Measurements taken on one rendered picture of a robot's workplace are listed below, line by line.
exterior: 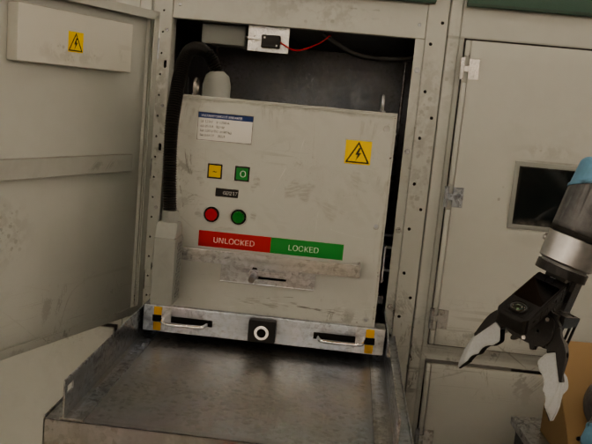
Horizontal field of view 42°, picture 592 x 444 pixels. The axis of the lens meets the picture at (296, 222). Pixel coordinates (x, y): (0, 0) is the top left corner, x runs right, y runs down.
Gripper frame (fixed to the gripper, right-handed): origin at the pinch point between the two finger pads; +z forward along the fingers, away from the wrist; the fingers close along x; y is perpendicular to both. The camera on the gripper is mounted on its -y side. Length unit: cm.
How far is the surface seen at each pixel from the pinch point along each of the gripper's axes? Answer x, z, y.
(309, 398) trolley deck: 38.6, 23.7, 15.0
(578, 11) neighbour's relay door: 43, -69, 65
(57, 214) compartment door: 101, 13, -8
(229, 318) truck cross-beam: 70, 22, 22
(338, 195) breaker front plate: 61, -12, 30
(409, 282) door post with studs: 54, 3, 61
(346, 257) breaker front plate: 55, 0, 34
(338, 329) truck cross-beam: 52, 15, 36
